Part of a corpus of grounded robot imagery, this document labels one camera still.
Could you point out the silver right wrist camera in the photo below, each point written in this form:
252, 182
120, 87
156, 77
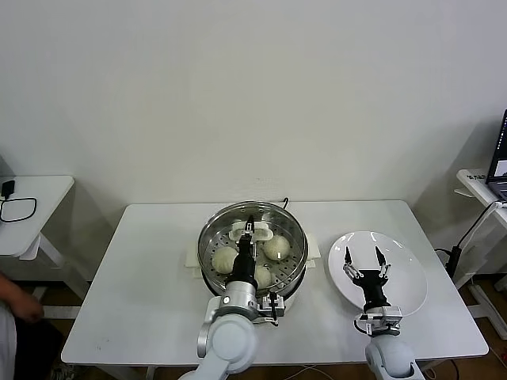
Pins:
380, 320

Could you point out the white electric cooking pot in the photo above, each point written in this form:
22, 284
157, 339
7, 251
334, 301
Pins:
192, 259

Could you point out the person bare forearm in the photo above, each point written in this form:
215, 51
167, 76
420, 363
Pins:
8, 289

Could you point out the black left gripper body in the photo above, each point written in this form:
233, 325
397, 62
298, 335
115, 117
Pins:
245, 265

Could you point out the stainless steel steamer basket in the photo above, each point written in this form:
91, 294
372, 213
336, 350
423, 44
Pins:
295, 277

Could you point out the person dark trousers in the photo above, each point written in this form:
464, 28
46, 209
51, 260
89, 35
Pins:
37, 344

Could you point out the white desk with laptop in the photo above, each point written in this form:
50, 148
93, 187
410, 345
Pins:
471, 186

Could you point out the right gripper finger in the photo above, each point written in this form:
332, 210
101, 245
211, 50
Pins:
380, 258
348, 259

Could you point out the black power adapter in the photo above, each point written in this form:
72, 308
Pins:
8, 189

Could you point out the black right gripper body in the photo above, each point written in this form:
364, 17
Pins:
374, 285

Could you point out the black power strip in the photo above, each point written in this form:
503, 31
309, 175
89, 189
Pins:
453, 257

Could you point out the person white garment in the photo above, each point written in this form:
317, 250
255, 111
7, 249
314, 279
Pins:
7, 344

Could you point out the dark open laptop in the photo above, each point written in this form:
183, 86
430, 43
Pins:
499, 158

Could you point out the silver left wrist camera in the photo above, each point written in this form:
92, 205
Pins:
273, 306

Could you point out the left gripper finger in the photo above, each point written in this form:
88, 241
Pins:
252, 227
245, 235

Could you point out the person bare hand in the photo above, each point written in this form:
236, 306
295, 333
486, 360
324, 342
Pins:
29, 308

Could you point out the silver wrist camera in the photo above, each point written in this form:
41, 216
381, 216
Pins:
380, 320
273, 306

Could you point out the white round plate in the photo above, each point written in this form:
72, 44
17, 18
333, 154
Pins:
408, 277

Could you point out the white steamed baozi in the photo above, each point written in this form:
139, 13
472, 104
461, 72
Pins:
223, 259
264, 277
276, 248

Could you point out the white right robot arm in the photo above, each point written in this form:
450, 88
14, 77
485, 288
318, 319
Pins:
392, 356

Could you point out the white side table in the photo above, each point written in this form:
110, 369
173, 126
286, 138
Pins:
35, 206

